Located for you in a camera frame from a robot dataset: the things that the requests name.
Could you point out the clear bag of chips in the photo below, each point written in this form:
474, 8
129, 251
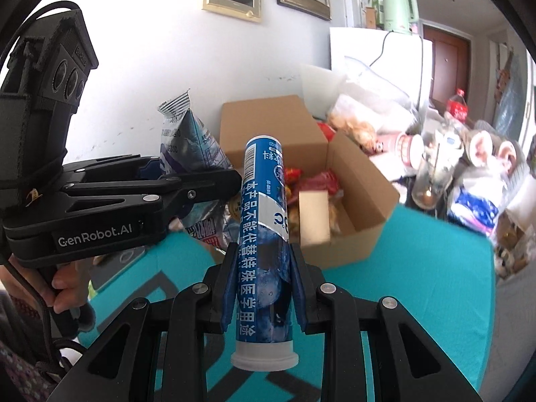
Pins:
351, 125

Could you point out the person's left forearm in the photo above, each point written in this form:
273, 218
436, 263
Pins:
21, 343

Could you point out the pink instant noodle cup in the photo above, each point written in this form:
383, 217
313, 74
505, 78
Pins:
404, 146

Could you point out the grey flat object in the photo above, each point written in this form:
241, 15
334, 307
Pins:
117, 266

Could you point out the brown door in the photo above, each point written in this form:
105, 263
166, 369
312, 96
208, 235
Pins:
448, 63

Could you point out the brown cardboard box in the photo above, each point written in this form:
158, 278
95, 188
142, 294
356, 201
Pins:
268, 125

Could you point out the clear bag of snacks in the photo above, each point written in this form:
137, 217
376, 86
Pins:
508, 251

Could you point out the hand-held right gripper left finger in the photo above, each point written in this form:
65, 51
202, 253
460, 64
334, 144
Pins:
228, 284

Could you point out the white fridge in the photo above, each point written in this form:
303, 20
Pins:
356, 46

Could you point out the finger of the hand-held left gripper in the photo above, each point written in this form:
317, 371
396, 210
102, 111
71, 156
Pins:
117, 166
201, 188

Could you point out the green electric kettle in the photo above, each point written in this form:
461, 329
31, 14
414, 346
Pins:
398, 8

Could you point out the teal foam mat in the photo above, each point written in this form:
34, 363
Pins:
439, 284

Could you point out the green white carton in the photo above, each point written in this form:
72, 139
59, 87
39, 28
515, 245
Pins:
370, 12

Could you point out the grey pink plush toy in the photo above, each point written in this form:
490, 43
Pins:
490, 150

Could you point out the clear glass cup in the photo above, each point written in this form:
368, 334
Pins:
429, 184

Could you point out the blue white snack packet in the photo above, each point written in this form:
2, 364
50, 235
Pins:
192, 146

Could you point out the large clear plastic bag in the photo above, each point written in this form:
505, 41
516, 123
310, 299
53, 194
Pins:
368, 83

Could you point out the white foam board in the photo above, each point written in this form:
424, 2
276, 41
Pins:
318, 79

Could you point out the white plastic bag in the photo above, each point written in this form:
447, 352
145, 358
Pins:
481, 178

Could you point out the clear blue plastic bag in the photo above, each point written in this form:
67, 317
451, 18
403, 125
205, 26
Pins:
508, 104

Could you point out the blue tissue pack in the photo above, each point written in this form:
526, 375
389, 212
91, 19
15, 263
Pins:
473, 209

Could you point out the cream flat packet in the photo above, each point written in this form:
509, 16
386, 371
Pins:
314, 217

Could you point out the blue tube white cap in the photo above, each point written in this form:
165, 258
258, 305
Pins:
264, 226

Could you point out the white water bottle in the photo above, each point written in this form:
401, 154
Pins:
450, 136

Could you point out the small brown red packet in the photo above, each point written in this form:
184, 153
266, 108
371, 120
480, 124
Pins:
292, 175

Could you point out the red cartoon snack packet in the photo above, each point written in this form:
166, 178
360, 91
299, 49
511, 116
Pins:
318, 182

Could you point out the red plastic packet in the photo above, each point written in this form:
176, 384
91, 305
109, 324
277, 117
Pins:
324, 127

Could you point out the metal spoon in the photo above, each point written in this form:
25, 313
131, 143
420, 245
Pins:
433, 171

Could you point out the cola bottle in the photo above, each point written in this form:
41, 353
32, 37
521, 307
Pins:
458, 106

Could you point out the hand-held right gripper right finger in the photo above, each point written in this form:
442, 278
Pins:
299, 284

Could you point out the person's left hand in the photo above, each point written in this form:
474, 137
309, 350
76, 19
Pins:
69, 287

